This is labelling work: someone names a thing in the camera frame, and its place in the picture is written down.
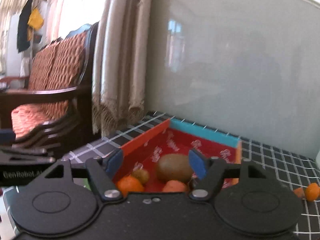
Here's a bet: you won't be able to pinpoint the brown kiwi fruit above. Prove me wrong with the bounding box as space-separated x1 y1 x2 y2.
156 153 194 183

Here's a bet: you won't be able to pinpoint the yellow and black hanging clothes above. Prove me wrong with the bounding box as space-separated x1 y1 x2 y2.
17 0 44 53

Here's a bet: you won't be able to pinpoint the white thermos jug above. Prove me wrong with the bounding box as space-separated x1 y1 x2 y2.
316 151 320 168

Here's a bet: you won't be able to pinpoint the carrot piece right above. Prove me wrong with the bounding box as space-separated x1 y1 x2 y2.
293 187 305 199

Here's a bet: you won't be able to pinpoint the dark passion fruit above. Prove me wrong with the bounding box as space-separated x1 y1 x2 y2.
131 168 150 185

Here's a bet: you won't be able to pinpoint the beige curtain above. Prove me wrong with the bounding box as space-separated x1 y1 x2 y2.
92 0 151 137

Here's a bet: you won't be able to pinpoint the colourful cardboard box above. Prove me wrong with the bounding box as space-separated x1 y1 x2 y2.
107 119 241 193

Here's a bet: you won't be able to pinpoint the carrot piece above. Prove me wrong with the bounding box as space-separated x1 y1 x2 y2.
293 187 305 199
162 180 189 192

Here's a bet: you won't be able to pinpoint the small orange tangerine back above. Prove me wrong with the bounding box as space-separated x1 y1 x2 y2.
305 183 320 202

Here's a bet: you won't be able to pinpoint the carrot piece middle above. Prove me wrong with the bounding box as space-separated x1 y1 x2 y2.
162 180 189 192

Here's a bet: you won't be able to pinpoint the large orange tangerine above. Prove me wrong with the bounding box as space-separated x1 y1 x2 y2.
117 176 144 197

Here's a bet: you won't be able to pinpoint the wooden chair orange cushion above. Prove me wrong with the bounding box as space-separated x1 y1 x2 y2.
1 23 99 159

